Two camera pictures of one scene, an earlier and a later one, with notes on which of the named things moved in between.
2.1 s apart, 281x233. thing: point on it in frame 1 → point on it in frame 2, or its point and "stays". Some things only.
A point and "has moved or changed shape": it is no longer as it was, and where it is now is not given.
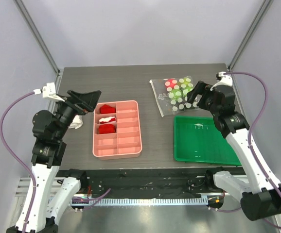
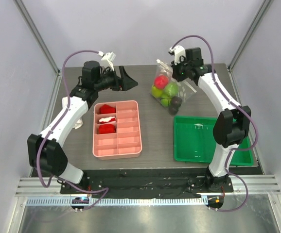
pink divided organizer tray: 125,142 stays
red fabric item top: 107,109 stays
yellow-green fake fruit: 187,81 → 155,92
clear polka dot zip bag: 170,94 has moved or changed shape
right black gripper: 204,97 → 177,73
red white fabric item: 107,119 stays
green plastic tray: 199,140 stays
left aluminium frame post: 37,35 stays
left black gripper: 87,101 → 124,83
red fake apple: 170,83 → 161,81
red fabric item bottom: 107,128 stays
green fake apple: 177,95 → 171,89
